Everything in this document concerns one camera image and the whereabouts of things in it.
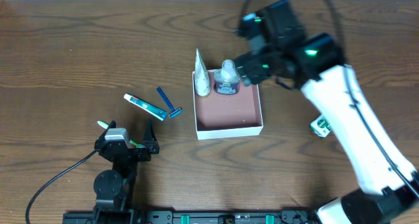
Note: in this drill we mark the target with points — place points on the white shampoo tube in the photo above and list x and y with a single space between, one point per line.
202 84

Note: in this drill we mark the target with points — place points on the green white toothbrush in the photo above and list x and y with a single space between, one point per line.
105 126

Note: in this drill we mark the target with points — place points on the clear bottle white cap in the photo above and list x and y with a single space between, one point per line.
227 80

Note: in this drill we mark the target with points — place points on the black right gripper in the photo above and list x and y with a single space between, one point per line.
254 69

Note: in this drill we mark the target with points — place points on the white green toothpaste tube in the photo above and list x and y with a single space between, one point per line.
148 107

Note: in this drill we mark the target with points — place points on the white box pink interior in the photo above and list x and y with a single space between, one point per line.
228 116

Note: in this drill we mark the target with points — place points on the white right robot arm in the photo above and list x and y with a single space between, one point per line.
388 182

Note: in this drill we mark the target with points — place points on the green white soap box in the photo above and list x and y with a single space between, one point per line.
321 127

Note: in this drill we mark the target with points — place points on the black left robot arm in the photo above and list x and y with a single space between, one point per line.
114 187

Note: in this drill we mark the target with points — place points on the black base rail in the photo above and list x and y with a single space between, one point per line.
168 217

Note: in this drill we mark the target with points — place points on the blue disposable razor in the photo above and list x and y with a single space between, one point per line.
173 111

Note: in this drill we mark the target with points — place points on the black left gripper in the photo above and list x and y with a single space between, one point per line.
131 151

